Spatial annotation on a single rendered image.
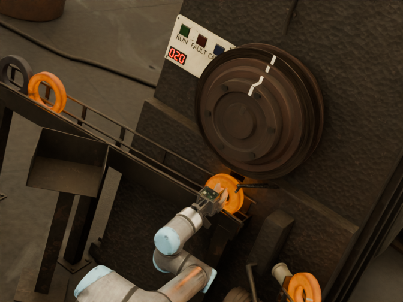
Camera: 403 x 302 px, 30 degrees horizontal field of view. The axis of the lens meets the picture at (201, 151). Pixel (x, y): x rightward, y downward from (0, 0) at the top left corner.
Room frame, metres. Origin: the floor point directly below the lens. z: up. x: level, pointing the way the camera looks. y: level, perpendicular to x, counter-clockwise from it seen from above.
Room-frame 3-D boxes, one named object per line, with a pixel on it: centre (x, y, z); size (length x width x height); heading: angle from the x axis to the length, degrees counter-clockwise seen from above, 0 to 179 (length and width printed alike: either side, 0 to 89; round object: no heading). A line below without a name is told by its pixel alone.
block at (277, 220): (2.25, -0.35, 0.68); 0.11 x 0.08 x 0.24; 156
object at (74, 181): (2.31, 0.45, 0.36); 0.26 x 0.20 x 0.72; 101
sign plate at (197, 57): (2.57, 0.14, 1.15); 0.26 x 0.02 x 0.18; 66
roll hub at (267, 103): (2.24, -0.09, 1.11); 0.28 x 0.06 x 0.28; 66
